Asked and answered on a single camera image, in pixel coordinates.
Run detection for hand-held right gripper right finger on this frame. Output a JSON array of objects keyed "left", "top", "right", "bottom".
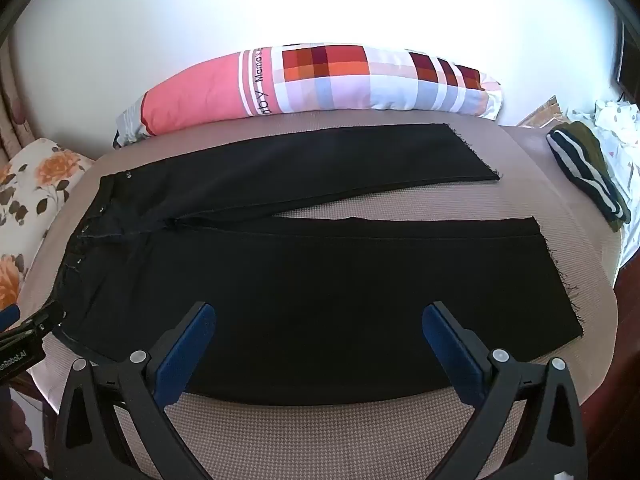
[{"left": 421, "top": 301, "right": 588, "bottom": 480}]

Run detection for olive green garment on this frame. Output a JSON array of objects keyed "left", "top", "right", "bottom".
[{"left": 569, "top": 121, "right": 632, "bottom": 233}]

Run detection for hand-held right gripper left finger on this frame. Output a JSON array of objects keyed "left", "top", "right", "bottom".
[{"left": 52, "top": 301, "right": 217, "bottom": 480}]

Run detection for patterned beige curtain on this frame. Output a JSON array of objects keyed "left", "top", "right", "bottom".
[{"left": 0, "top": 40, "right": 38, "bottom": 161}]

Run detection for pink checked bolster pillow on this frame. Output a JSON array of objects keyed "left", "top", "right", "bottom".
[{"left": 116, "top": 45, "right": 503, "bottom": 150}]

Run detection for white dotted cloth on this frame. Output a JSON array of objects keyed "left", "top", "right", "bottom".
[{"left": 570, "top": 99, "right": 640, "bottom": 268}]

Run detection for dark flat screen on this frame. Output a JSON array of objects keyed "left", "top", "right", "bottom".
[{"left": 614, "top": 22, "right": 640, "bottom": 103}]

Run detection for black pants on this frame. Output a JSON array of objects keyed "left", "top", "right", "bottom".
[{"left": 52, "top": 123, "right": 585, "bottom": 407}]

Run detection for navy white striped garment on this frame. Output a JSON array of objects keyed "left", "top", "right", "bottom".
[{"left": 546, "top": 127, "right": 624, "bottom": 224}]

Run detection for floral white pillow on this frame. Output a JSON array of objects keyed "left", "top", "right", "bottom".
[{"left": 0, "top": 138, "right": 96, "bottom": 311}]

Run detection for brown cardboard sheet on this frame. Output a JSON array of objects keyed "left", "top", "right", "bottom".
[{"left": 517, "top": 95, "right": 576, "bottom": 131}]

